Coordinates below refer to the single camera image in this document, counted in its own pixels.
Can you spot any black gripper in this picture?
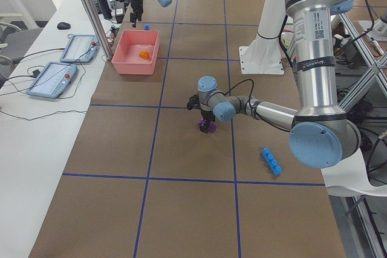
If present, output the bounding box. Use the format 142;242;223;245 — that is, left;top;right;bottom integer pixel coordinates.
199;110;215;133
130;0;143;27

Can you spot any purple block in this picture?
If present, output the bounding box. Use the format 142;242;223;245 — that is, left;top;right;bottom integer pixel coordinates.
198;119;216;134

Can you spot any orange block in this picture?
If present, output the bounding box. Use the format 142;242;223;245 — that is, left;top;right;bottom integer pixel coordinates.
138;50;151;60

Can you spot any pink plastic box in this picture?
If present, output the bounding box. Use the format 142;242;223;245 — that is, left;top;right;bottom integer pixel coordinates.
111;30;160;75

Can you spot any black bottle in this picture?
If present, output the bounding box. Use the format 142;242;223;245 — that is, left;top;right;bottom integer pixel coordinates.
97;0;112;20

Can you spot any far teach pendant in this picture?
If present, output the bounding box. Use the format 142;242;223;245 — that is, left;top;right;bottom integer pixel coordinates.
60;34;99;63

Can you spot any teach pendant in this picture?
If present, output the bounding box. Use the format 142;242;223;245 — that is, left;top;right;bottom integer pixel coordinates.
60;34;99;63
25;62;78;98

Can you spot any black computer mouse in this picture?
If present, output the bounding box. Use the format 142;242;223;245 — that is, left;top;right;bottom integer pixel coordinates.
57;22;71;30

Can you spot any long blue block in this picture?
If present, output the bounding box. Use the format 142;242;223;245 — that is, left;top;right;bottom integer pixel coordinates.
261;148;282;176

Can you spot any near teach pendant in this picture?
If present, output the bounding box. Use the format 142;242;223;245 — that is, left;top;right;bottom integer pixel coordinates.
25;62;78;98

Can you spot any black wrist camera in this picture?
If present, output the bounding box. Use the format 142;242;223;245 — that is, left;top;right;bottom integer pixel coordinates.
186;94;201;111

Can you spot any aluminium frame post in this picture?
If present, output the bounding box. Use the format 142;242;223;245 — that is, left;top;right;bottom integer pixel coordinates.
81;0;113;60

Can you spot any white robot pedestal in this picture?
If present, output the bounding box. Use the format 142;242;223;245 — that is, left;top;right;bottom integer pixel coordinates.
239;0;285;75

